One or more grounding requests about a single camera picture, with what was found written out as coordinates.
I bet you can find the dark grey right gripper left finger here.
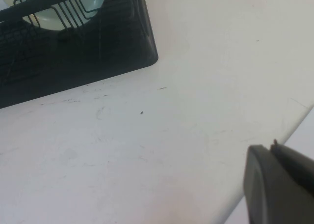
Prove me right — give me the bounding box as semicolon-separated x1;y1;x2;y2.
243;144;314;224

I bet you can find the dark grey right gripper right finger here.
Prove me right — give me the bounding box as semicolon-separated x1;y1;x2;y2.
269;139;314;186

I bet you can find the black plastic drain tray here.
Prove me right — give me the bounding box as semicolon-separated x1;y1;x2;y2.
0;0;159;110

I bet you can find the light blue round plate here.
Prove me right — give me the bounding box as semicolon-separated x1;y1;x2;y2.
0;0;107;31

